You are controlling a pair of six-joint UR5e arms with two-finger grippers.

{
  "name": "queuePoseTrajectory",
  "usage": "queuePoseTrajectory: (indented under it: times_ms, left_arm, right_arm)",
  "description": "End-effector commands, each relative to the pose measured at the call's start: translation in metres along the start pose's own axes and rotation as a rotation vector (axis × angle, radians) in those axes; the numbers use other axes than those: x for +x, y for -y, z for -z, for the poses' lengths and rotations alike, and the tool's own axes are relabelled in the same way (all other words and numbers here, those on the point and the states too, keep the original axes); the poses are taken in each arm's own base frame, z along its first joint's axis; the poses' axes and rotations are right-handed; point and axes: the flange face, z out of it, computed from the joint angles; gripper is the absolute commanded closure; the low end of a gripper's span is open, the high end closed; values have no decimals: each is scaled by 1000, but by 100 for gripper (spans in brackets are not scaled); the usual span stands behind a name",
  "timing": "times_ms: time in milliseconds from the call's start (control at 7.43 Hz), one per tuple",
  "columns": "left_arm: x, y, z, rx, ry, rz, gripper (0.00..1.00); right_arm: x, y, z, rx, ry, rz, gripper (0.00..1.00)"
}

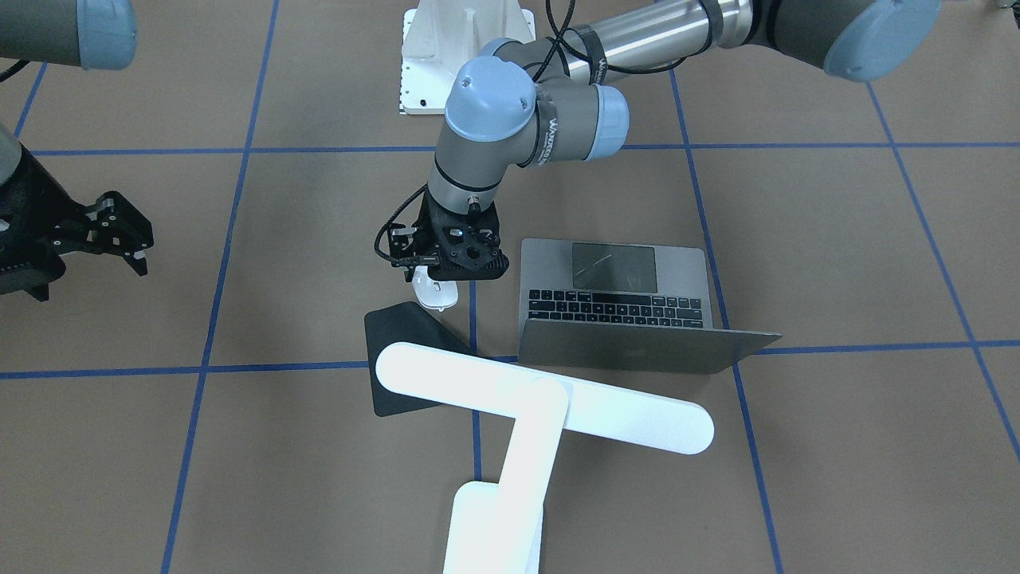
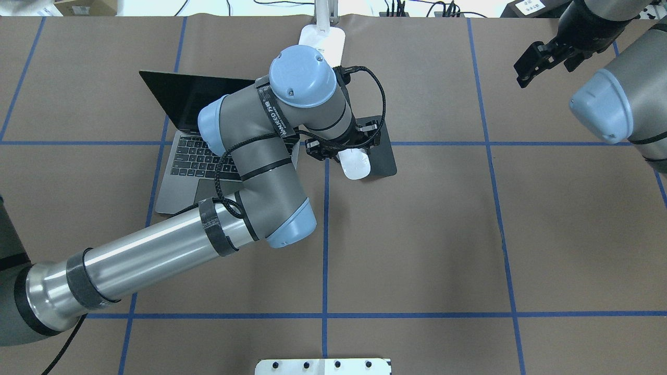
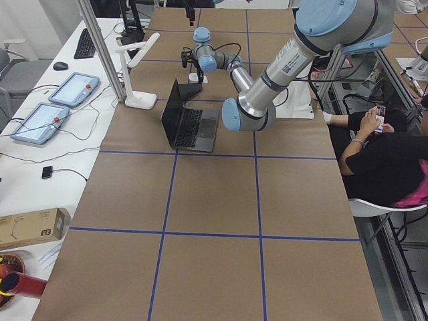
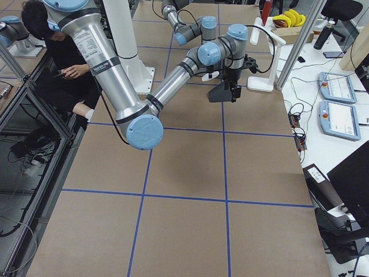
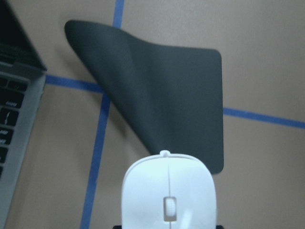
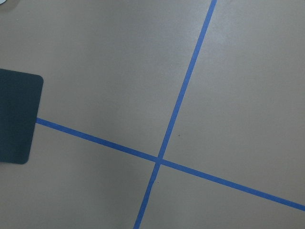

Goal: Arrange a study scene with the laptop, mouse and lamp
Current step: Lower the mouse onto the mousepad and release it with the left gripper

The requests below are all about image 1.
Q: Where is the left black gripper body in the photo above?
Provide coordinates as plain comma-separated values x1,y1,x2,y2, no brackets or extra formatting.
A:
387,195,509,282

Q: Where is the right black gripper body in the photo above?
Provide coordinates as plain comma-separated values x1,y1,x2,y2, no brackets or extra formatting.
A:
1,147,104,302

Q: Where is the white computer mouse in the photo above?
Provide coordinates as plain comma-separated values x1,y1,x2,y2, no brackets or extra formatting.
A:
411,265,459,312

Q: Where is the dark teal mouse pad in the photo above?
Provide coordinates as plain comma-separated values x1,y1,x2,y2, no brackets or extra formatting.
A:
363,301,475,418

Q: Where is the grey laptop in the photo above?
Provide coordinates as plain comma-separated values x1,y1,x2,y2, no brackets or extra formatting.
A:
518,238,779,375

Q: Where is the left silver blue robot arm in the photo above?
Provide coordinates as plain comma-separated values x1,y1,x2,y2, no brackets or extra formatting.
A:
373,1,940,282

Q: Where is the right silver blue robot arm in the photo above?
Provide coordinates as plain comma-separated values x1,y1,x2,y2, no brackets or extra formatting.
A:
1,1,155,302

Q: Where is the white desk lamp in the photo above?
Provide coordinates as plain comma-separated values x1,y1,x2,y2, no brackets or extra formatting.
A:
407,349,715,573

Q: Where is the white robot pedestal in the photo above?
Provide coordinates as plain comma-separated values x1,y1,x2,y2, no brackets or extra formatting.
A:
398,1,536,116

